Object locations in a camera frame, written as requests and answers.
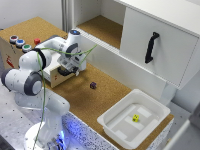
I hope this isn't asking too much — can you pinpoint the blue button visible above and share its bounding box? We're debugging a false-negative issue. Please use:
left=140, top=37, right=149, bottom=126
left=15, top=38, right=26, bottom=49

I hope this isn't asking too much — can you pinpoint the wooden drawer box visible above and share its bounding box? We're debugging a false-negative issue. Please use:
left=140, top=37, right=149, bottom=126
left=0, top=16, right=73, bottom=73

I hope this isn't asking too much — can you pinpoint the green cable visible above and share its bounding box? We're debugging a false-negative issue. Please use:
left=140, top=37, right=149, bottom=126
left=32, top=44, right=98, bottom=150

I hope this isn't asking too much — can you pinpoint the black door handle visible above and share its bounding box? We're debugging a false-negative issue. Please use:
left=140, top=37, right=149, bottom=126
left=144, top=31, right=160, bottom=65

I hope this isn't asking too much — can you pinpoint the wooden drawer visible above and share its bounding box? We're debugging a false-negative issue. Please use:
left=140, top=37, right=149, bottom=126
left=42, top=61, right=78, bottom=89

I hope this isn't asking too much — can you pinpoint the white plastic box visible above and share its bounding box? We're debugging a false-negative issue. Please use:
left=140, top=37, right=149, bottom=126
left=96, top=88, right=172, bottom=150

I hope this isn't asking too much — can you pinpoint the white cabinet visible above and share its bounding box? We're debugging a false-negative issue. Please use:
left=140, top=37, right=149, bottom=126
left=63, top=0, right=200, bottom=108

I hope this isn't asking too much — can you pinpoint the red button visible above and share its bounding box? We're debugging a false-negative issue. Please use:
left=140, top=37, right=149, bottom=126
left=9, top=34, right=19, bottom=45

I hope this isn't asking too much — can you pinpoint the yellow block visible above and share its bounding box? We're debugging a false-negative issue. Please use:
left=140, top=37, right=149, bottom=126
left=132, top=114, right=140, bottom=123

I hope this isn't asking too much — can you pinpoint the green button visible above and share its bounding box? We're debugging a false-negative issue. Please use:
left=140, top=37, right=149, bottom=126
left=21, top=43, right=32, bottom=54

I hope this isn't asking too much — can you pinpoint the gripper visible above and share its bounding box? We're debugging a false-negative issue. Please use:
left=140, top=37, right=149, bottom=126
left=57, top=53, right=83, bottom=76

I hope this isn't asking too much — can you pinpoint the purple block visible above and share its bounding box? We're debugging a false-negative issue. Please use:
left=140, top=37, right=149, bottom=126
left=89, top=81, right=98, bottom=90

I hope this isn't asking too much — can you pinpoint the black drawer handle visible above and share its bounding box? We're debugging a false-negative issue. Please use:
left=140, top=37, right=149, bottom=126
left=57, top=67, right=70, bottom=77

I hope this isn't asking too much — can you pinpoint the white sliding door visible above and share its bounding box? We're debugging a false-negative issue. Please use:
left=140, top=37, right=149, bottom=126
left=119, top=6, right=200, bottom=90

